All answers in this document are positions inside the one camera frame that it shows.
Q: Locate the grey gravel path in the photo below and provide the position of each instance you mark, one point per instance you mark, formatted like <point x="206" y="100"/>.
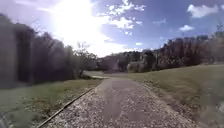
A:
<point x="121" y="106"/>

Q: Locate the wooden path edging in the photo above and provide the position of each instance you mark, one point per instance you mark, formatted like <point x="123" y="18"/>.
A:
<point x="63" y="108"/>

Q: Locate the row of trees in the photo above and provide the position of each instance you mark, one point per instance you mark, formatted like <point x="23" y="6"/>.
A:
<point x="40" y="60"/>

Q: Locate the grass field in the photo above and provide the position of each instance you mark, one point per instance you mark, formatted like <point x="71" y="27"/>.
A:
<point x="186" y="81"/>
<point x="33" y="98"/>

